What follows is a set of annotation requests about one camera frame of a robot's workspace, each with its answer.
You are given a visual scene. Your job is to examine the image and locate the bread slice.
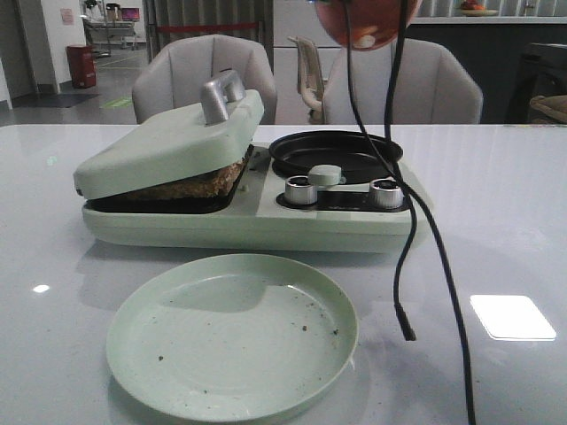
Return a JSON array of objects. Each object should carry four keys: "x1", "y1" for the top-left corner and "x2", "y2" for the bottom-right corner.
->
[{"x1": 117, "y1": 158, "x2": 248, "y2": 201}]

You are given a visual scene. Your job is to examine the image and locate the mint green sandwich maker lid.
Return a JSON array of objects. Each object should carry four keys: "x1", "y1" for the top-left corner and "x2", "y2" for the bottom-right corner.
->
[{"x1": 74, "y1": 71, "x2": 264, "y2": 200}]

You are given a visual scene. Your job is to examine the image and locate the pink bowl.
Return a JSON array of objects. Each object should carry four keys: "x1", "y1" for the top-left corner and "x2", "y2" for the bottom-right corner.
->
[{"x1": 315, "y1": 1, "x2": 401, "y2": 50}]

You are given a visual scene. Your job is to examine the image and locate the mint green breakfast maker base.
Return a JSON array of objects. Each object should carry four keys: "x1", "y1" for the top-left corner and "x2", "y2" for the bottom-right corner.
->
[{"x1": 82, "y1": 146, "x2": 426, "y2": 252}]

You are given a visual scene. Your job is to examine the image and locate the left silver control knob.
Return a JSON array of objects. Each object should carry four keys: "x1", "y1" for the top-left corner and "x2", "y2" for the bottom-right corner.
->
[{"x1": 283, "y1": 175, "x2": 317, "y2": 205}]

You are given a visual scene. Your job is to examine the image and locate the silver control knob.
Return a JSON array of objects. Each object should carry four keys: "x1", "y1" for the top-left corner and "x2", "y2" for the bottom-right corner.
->
[
  {"x1": 283, "y1": 175, "x2": 317, "y2": 205},
  {"x1": 369, "y1": 179, "x2": 404, "y2": 210}
]

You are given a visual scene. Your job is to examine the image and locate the black round frying pan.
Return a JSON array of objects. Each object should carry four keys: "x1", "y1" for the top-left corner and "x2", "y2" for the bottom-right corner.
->
[{"x1": 268, "y1": 130, "x2": 403, "y2": 184}]

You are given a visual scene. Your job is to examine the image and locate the right silver control knob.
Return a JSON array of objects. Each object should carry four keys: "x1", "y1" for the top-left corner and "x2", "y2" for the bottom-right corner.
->
[{"x1": 369, "y1": 179, "x2": 404, "y2": 210}]

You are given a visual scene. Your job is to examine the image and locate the beige office chair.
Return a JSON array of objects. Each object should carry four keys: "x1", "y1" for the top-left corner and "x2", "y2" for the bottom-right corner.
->
[{"x1": 288, "y1": 36, "x2": 325, "y2": 125}]

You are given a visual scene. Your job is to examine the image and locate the mint green round plate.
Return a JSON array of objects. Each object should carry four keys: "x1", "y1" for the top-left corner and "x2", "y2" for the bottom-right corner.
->
[{"x1": 106, "y1": 253, "x2": 358, "y2": 423}]

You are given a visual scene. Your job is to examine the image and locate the left grey upholstered chair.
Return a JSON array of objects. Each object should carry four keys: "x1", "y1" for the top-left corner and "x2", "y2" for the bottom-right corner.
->
[{"x1": 132, "y1": 35, "x2": 277, "y2": 125}]

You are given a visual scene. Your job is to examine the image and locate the grey upholstered chair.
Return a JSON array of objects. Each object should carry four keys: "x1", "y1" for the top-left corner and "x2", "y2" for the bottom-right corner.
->
[
  {"x1": 132, "y1": 35, "x2": 277, "y2": 125},
  {"x1": 322, "y1": 39, "x2": 484, "y2": 125}
]

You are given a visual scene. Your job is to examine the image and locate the white cabinet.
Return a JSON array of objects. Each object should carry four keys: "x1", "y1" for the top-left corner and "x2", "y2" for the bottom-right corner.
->
[{"x1": 273, "y1": 1, "x2": 340, "y2": 125}]

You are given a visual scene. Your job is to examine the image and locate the right grey upholstered chair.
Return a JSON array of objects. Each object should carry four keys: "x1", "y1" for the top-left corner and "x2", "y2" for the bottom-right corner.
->
[{"x1": 322, "y1": 39, "x2": 484, "y2": 125}]

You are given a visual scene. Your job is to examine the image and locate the red trash bin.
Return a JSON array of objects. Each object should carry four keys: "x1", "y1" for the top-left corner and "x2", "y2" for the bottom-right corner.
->
[{"x1": 66, "y1": 45, "x2": 97, "y2": 89}]

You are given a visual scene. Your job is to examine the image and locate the dark grey counter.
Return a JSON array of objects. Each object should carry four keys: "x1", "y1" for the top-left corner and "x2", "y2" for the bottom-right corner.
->
[{"x1": 407, "y1": 18, "x2": 566, "y2": 124}]

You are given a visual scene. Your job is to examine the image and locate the fruit plate on counter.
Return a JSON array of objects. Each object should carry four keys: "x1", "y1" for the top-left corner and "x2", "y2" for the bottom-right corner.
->
[{"x1": 457, "y1": 0, "x2": 499, "y2": 17}]

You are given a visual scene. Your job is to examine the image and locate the beige cushion at right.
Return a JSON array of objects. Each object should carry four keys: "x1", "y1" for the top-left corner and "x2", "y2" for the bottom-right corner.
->
[{"x1": 530, "y1": 95, "x2": 567, "y2": 124}]

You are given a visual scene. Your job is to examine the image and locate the black dangling cable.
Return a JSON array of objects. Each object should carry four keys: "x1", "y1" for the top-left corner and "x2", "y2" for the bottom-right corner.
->
[{"x1": 343, "y1": 0, "x2": 478, "y2": 425}]

